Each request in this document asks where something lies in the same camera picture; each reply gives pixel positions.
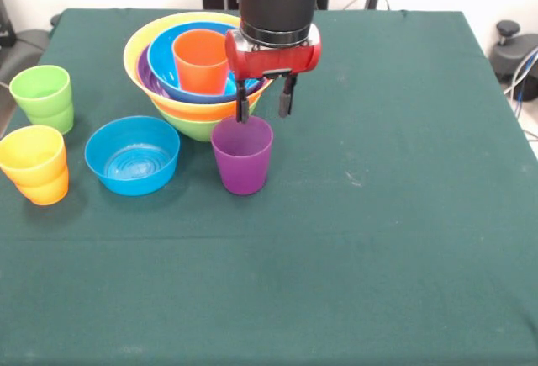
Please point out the black stand with knob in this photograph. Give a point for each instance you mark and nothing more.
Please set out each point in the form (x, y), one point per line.
(508, 29)

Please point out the small blue bowl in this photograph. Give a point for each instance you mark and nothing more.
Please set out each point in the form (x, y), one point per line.
(132, 183)

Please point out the dark equipment box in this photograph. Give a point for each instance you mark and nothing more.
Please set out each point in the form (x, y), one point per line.
(5, 25)

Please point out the large blue bowl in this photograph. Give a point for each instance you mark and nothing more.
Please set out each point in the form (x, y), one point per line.
(161, 67)

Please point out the purple bowl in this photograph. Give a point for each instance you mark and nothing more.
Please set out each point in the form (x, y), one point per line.
(145, 75)

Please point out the dark green table cloth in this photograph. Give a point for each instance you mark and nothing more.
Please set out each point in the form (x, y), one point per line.
(269, 277)

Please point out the green cup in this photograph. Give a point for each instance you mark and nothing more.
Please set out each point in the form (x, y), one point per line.
(56, 124)
(40, 101)

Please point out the black table clamp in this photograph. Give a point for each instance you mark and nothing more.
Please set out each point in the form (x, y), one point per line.
(55, 20)

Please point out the green bowl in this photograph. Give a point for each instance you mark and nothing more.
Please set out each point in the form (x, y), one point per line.
(197, 130)

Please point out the orange cup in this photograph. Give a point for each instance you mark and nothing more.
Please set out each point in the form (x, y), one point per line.
(44, 195)

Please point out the red-orange cup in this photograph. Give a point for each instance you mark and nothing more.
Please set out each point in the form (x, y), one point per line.
(199, 67)

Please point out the yellow cup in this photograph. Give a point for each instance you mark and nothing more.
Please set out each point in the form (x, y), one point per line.
(31, 170)

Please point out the yellow bowl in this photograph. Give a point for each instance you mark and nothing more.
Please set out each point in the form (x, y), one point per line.
(138, 46)

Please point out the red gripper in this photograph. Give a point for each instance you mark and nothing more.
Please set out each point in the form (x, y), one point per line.
(273, 61)

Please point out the black plug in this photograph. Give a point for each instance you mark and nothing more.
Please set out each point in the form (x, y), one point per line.
(370, 1)

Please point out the purple cup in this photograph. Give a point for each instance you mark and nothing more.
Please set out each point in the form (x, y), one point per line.
(241, 168)

